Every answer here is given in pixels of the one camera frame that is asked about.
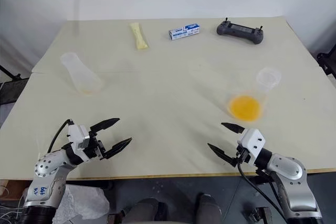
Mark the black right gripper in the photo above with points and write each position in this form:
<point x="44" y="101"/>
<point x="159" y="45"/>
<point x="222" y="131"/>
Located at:
<point x="242" y="157"/>

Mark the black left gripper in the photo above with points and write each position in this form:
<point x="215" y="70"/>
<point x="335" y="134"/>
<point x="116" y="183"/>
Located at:
<point x="95" y="148"/>

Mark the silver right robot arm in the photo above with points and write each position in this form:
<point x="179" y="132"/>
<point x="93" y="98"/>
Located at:
<point x="288" y="179"/>

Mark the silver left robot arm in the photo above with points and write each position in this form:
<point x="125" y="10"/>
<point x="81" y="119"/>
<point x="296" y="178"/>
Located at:
<point x="50" y="165"/>

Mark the clear flask with orange liquid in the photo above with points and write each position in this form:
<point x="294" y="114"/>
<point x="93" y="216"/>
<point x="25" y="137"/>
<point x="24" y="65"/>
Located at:
<point x="249" y="100"/>

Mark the clear plastic flask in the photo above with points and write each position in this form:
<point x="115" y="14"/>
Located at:
<point x="80" y="74"/>

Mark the dark rounded shape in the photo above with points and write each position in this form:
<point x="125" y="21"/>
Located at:
<point x="143" y="212"/>
<point x="208" y="208"/>

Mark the white crumpled plastic bag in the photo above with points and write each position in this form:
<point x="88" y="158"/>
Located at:
<point x="78" y="203"/>

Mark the yellow plastic sachet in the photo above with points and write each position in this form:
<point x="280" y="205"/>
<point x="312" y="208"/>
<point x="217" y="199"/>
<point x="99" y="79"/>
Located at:
<point x="139" y="36"/>

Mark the dark grey remote controller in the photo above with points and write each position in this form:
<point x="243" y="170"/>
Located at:
<point x="240" y="32"/>

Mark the black metal stand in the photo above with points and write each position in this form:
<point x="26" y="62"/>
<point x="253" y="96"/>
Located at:
<point x="13" y="85"/>

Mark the blue and white carton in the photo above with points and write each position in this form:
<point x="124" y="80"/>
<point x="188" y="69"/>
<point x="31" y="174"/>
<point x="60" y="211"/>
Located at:
<point x="183" y="32"/>

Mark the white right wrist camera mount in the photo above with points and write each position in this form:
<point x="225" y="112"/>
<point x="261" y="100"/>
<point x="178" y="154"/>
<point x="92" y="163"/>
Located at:
<point x="252" y="141"/>

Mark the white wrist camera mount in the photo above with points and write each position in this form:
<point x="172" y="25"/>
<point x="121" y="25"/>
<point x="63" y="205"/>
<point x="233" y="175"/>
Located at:
<point x="252" y="141"/>
<point x="76" y="133"/>

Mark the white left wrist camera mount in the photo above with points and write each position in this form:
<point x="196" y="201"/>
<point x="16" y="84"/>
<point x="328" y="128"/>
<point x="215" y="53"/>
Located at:
<point x="76" y="133"/>

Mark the black equipment frame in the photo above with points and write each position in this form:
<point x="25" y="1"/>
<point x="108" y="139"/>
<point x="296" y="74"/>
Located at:
<point x="326" y="64"/>

